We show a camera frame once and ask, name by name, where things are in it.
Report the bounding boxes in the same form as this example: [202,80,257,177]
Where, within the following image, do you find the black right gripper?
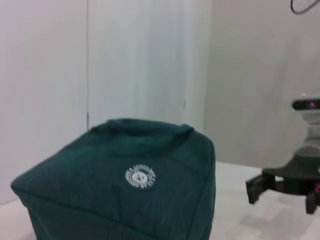
[245,154,320,215]

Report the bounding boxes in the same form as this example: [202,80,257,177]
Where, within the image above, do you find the dark teal insulated lunch bag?
[10,118,217,240]

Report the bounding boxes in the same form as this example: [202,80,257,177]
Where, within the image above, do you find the black looped hanging cable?
[289,0,319,15]

